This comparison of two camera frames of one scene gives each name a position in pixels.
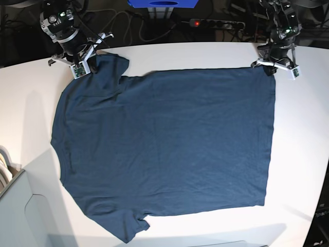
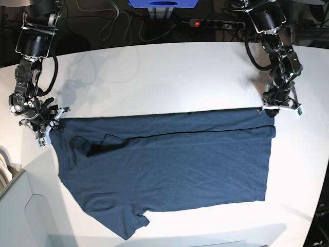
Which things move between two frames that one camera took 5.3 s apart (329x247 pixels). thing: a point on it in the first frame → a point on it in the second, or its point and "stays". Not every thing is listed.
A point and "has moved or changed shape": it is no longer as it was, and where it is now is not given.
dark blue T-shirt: x=163 y=141 has moved or changed shape
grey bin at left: x=34 y=211 stays
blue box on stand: x=163 y=3 stays
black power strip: x=209 y=23 stays
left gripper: x=77 y=50 → x=42 y=119
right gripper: x=281 y=57 → x=275 y=98
